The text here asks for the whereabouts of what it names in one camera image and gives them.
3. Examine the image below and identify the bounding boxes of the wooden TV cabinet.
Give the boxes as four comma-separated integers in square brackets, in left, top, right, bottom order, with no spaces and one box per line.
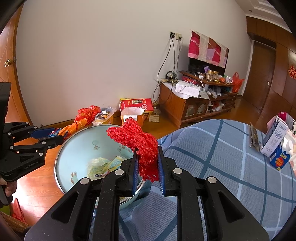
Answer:
[159,71,238,128]

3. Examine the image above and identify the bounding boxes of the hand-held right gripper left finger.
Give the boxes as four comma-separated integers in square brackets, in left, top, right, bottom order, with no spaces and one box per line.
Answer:
[24,151,140,241]

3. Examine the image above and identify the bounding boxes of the red and pink cloth cover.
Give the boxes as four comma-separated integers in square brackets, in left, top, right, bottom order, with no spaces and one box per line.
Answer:
[188,30,229,68]

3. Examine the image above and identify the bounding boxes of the blue checked tablecloth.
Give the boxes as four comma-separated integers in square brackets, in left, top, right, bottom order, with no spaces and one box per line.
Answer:
[91,119,296,241]

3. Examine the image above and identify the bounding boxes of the orange plastic bag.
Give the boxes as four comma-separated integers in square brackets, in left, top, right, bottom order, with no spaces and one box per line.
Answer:
[231,72,245,93]

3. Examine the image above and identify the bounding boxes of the white cardboard box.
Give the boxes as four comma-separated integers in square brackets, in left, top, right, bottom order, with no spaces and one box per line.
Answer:
[175,82,201,98]

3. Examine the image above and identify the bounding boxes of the white milk carton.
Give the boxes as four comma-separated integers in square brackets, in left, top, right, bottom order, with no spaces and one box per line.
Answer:
[259,115,289,158]

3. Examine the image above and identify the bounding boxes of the wicker basket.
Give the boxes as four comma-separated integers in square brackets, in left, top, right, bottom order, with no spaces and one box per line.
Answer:
[0,210,30,233]

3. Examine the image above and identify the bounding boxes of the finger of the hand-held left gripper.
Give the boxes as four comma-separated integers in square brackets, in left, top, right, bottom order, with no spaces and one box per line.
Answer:
[3,122,56,144]
[10,135,64,161]

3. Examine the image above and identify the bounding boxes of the red cardboard box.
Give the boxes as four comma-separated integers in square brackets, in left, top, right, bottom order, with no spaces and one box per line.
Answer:
[120,98,153,121]

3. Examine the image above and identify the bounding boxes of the yellow floral plastic bag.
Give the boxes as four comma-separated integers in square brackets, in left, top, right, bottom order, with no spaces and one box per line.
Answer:
[87,155,126,180]

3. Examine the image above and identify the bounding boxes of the blue drink carton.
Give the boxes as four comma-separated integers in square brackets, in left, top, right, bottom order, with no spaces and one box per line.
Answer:
[269,148,292,172]

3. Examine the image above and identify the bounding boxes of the red rope bundle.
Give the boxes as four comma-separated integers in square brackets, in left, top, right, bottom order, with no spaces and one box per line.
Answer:
[106,116,160,182]

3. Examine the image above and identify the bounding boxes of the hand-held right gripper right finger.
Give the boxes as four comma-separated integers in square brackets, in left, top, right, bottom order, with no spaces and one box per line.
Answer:
[157,145,270,241]

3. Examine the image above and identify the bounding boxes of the red plastic bag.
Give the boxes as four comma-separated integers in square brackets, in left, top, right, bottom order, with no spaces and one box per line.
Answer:
[11,197,27,223]

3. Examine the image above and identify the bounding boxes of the black cables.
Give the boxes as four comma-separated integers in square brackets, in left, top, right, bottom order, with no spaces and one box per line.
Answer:
[153,38,183,105]

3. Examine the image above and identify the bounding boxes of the patchwork blanket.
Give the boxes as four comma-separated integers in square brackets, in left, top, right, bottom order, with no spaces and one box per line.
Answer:
[276,111,296,135]

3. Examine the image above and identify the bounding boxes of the light blue trash bin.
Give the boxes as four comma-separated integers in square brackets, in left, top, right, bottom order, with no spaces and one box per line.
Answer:
[55,125,151,210]

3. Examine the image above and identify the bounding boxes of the orange and blue plastic wrapper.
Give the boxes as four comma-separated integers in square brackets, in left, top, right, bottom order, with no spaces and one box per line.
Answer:
[48,105,101,139]

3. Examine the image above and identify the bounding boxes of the black television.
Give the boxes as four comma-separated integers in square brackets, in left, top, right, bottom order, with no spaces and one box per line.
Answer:
[188,57,226,77]

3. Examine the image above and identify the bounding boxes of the brown wooden door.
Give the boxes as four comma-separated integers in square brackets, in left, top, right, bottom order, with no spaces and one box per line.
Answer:
[242,39,277,110]

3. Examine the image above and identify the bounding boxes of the wooden door with brass handle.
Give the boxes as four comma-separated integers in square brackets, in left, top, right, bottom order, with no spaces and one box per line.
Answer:
[0,5,33,126]

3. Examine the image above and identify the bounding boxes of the dark patterned flat packet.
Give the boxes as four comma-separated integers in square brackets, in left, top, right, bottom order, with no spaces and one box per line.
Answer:
[248,122,263,150]

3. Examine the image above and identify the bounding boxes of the clear bag of candies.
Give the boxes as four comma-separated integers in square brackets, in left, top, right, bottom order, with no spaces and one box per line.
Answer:
[94,107,115,126]

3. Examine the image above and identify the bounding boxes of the person's left hand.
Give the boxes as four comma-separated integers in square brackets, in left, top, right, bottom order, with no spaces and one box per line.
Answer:
[0,178,18,198]

